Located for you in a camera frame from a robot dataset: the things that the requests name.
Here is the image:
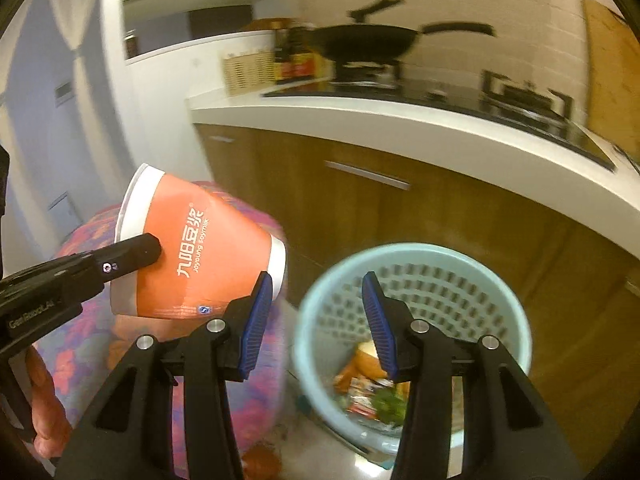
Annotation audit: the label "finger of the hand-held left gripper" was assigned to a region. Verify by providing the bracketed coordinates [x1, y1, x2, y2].
[97, 232, 162, 283]

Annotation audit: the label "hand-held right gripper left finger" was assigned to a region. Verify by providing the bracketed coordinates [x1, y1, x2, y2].
[54, 270, 275, 480]

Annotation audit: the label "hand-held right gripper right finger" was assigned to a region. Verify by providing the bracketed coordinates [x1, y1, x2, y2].
[361, 271, 583, 480]

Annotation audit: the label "large curled orange peel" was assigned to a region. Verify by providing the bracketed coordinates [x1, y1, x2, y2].
[332, 340, 411, 396]

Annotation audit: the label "light blue plastic basket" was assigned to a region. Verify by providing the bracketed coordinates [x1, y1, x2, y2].
[291, 242, 532, 456]

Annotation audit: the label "green leafy vegetable scraps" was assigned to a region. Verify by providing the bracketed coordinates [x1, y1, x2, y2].
[372, 385, 408, 423]

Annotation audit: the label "orange paper cup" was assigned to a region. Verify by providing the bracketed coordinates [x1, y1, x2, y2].
[111, 162, 287, 320]

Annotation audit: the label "person's left hand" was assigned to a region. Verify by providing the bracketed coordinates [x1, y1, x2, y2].
[24, 347, 73, 458]

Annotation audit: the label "floral tablecloth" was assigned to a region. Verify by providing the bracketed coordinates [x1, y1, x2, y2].
[30, 180, 288, 480]

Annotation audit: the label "wooden kitchen cabinet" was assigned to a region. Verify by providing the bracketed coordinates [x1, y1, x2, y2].
[192, 122, 640, 461]

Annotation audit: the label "woven cream basket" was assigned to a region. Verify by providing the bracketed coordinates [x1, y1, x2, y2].
[222, 50, 278, 97]

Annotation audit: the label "black gas stove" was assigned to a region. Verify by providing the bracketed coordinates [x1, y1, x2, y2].
[262, 57, 616, 171]

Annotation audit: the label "white tied curtain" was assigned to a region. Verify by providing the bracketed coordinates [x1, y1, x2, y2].
[47, 0, 108, 58]

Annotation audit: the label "dark sauce bottle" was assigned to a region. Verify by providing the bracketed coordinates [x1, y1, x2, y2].
[274, 27, 296, 85]

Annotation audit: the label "red label sauce bottle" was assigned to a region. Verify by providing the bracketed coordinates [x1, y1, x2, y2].
[292, 25, 322, 80]

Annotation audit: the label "black wok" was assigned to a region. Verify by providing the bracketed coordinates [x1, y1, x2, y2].
[307, 0, 497, 63]

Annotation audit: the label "wooden cutting board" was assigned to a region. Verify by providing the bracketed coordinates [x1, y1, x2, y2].
[582, 0, 640, 148]

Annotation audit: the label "white wall box cover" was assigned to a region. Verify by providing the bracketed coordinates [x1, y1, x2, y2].
[47, 192, 83, 228]

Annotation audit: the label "long metal cabinet handle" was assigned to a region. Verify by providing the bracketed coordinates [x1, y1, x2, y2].
[324, 160, 412, 191]

